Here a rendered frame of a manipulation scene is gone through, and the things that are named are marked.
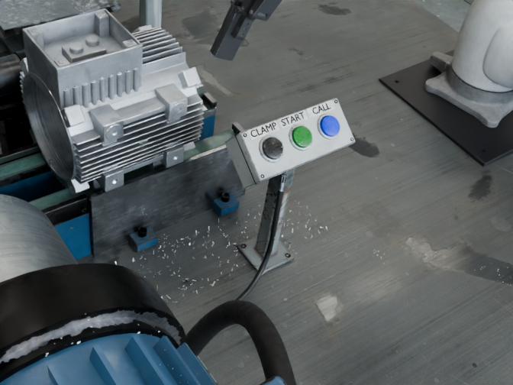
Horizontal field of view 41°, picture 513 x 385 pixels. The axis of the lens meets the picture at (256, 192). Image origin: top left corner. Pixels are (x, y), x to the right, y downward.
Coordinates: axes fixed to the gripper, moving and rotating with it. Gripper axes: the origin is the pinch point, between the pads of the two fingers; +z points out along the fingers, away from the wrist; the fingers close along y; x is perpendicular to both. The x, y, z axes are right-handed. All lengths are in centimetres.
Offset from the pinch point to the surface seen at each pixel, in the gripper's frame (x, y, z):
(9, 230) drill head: -30.3, 21.5, 15.2
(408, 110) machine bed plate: 63, -15, 14
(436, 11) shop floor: 231, -155, 29
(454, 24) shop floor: 232, -143, 28
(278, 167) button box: 6.0, 13.6, 11.0
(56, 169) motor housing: -12.3, -7.2, 29.8
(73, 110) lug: -16.4, -1.3, 15.6
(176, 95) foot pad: -2.5, -1.8, 11.4
